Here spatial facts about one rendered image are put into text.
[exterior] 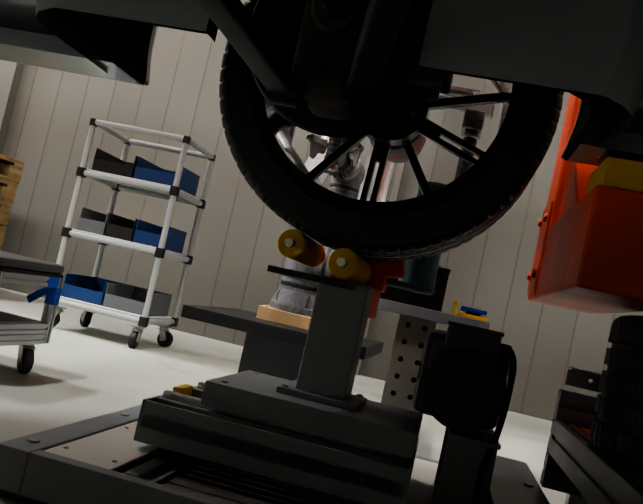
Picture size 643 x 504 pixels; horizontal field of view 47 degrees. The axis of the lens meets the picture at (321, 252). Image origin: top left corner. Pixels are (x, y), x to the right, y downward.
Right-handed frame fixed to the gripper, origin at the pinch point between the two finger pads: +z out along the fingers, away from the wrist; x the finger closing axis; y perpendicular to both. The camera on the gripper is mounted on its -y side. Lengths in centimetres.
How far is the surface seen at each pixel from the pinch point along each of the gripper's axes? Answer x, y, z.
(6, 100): 280, -41, -258
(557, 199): -56, 8, 18
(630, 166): -60, 11, 68
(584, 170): -59, 3, 28
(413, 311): -29, 39, -11
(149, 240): 102, 34, -135
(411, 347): -30, 49, -15
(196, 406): 5, 66, 50
